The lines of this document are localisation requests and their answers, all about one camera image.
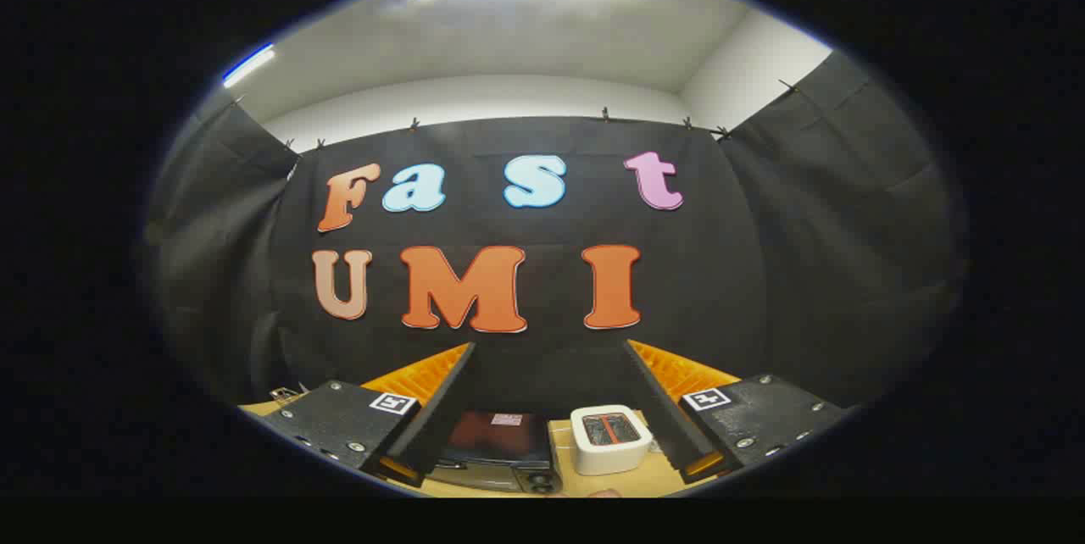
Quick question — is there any white pop-up toaster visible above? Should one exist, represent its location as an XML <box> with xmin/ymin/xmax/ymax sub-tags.
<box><xmin>570</xmin><ymin>404</ymin><xmax>654</xmax><ymax>477</ymax></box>

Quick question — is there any short ceiling light panel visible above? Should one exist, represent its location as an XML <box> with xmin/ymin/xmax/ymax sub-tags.
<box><xmin>221</xmin><ymin>43</ymin><xmax>277</xmax><ymax>89</ymax></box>

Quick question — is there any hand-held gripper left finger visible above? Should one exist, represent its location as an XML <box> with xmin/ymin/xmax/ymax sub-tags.
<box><xmin>263</xmin><ymin>341</ymin><xmax>478</xmax><ymax>488</ymax></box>

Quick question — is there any black toaster oven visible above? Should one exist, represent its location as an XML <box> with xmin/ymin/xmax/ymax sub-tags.
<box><xmin>426</xmin><ymin>410</ymin><xmax>562</xmax><ymax>495</ymax></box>

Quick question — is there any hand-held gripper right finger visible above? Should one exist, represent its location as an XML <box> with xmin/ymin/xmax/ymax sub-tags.
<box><xmin>625</xmin><ymin>340</ymin><xmax>848</xmax><ymax>485</ymax></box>

